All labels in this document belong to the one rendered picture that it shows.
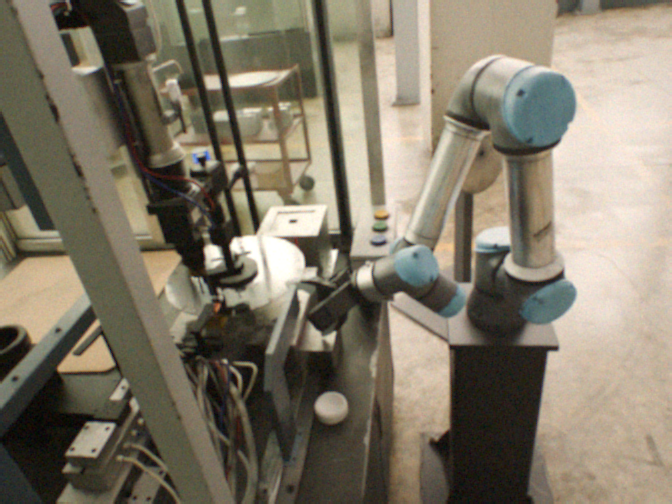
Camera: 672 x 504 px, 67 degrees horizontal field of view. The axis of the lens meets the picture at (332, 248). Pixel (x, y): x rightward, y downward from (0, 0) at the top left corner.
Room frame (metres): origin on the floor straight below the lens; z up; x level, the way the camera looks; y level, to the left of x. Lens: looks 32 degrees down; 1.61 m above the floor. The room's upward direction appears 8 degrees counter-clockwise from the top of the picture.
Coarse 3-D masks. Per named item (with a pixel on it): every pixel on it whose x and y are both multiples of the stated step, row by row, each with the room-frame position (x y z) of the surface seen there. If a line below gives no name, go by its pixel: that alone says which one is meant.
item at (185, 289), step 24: (240, 240) 1.17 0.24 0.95; (264, 240) 1.16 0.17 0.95; (216, 264) 1.07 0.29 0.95; (264, 264) 1.04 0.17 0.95; (288, 264) 1.03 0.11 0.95; (168, 288) 0.99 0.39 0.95; (192, 288) 0.98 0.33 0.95; (240, 288) 0.95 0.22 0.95; (264, 288) 0.94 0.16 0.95; (192, 312) 0.89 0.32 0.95; (240, 312) 0.86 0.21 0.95
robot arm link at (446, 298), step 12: (444, 276) 0.81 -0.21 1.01; (432, 288) 0.77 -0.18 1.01; (444, 288) 0.78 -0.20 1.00; (456, 288) 0.80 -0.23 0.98; (420, 300) 0.78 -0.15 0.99; (432, 300) 0.77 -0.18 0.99; (444, 300) 0.78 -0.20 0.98; (456, 300) 0.78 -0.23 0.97; (432, 312) 0.80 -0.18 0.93; (444, 312) 0.78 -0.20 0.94; (456, 312) 0.78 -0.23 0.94
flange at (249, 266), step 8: (240, 256) 1.08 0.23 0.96; (224, 264) 1.02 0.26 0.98; (240, 264) 1.02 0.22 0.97; (248, 264) 1.03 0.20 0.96; (256, 264) 1.03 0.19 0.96; (248, 272) 1.00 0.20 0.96; (256, 272) 1.01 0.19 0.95; (224, 280) 0.98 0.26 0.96; (232, 280) 0.98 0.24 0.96; (240, 280) 0.97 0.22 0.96; (248, 280) 0.98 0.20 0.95
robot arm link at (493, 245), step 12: (492, 228) 1.03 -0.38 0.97; (504, 228) 1.02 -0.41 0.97; (480, 240) 0.98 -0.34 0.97; (492, 240) 0.97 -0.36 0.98; (504, 240) 0.96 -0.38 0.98; (480, 252) 0.97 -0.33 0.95; (492, 252) 0.94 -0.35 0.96; (504, 252) 0.93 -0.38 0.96; (480, 264) 0.97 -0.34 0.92; (492, 264) 0.93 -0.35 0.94; (480, 276) 0.97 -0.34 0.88; (492, 276) 0.92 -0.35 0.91; (492, 288) 0.94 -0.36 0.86
